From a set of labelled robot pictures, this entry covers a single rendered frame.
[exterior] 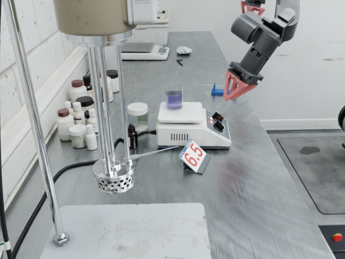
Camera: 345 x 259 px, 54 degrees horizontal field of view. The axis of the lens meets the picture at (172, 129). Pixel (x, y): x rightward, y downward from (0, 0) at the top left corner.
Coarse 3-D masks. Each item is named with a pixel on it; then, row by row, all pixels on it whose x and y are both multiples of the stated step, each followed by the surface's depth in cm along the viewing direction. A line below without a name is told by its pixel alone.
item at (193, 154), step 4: (192, 144) 88; (188, 148) 86; (192, 148) 87; (196, 148) 88; (188, 152) 85; (192, 152) 86; (196, 152) 87; (200, 152) 88; (184, 156) 83; (188, 156) 84; (192, 156) 85; (196, 156) 86; (200, 156) 87; (188, 160) 83; (192, 160) 84; (196, 160) 85; (192, 164) 83; (196, 164) 84
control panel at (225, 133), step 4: (208, 112) 99; (208, 116) 96; (208, 120) 94; (212, 120) 95; (224, 120) 100; (208, 124) 92; (212, 124) 93; (224, 124) 98; (212, 128) 91; (224, 128) 95; (216, 132) 90; (220, 132) 91; (224, 132) 93; (224, 136) 91; (228, 136) 92
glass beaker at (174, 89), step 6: (168, 84) 94; (174, 84) 95; (180, 84) 94; (168, 90) 91; (174, 90) 90; (180, 90) 91; (168, 96) 92; (174, 96) 91; (180, 96) 92; (168, 102) 93; (174, 102) 92; (180, 102) 93; (168, 108) 94; (174, 108) 93; (180, 108) 94
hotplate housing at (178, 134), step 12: (204, 108) 100; (204, 120) 93; (156, 132) 94; (168, 132) 90; (180, 132) 90; (192, 132) 90; (204, 132) 89; (228, 132) 96; (168, 144) 92; (180, 144) 91; (204, 144) 91; (216, 144) 91; (228, 144) 91
